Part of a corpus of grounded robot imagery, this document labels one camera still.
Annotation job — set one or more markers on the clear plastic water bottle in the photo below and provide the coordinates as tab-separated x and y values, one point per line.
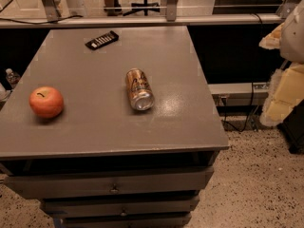
12	77

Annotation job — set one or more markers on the grey drawer cabinet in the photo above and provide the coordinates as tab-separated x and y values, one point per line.
98	130

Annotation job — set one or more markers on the orange soda can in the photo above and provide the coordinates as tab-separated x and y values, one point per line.
139	91

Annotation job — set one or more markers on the middle cabinet drawer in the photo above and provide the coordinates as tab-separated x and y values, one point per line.
120	207

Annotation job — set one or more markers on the black remote control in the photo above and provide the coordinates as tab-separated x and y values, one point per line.
103	40

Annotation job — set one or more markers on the cabinet drawer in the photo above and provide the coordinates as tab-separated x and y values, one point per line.
120	207
135	221
110	183

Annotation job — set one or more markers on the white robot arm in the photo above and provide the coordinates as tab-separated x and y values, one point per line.
286	88

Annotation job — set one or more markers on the aluminium frame rail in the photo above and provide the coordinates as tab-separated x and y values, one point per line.
75	22

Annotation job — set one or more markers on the black office chair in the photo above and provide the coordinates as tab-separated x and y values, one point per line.
145	7

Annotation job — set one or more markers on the bottom cabinet drawer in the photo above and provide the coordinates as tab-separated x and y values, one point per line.
135	221

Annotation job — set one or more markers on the red apple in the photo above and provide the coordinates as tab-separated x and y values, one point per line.
46	102

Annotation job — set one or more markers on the top cabinet drawer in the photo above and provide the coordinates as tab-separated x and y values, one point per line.
110	183

